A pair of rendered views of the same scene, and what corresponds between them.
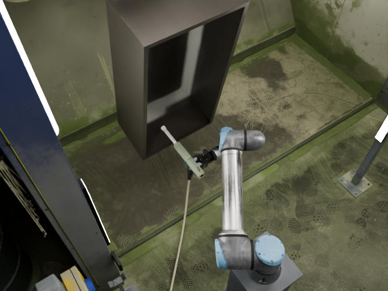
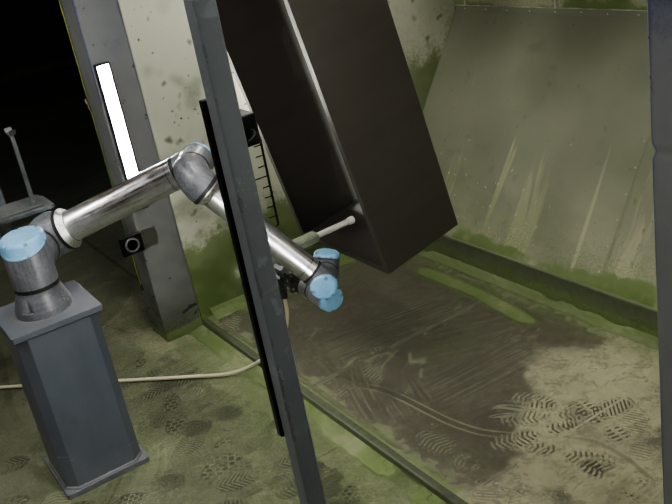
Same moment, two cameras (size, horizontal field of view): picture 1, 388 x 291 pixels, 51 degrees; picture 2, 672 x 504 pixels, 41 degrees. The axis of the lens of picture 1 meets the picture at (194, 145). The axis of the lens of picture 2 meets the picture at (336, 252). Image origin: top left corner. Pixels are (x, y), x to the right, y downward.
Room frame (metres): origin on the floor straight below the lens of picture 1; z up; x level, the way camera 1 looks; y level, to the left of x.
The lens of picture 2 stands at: (1.97, -3.06, 1.82)
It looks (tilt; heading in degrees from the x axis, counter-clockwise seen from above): 23 degrees down; 94
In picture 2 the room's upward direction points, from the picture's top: 11 degrees counter-clockwise
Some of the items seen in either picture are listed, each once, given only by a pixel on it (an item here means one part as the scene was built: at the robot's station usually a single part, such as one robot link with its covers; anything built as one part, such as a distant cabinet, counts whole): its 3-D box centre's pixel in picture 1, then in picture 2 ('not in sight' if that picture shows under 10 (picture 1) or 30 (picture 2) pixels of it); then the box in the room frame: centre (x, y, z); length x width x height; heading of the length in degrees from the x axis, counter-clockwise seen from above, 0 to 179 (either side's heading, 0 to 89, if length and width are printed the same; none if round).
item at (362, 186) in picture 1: (354, 182); not in sight; (1.67, -1.28, 0.01); 0.20 x 0.20 x 0.01; 33
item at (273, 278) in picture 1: (264, 264); (40, 294); (0.77, -0.37, 0.69); 0.19 x 0.19 x 0.10
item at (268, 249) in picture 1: (266, 254); (28, 257); (0.77, -0.36, 0.83); 0.17 x 0.15 x 0.18; 88
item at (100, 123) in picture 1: (186, 82); (594, 301); (2.71, 0.07, 0.11); 2.70 x 0.02 x 0.13; 123
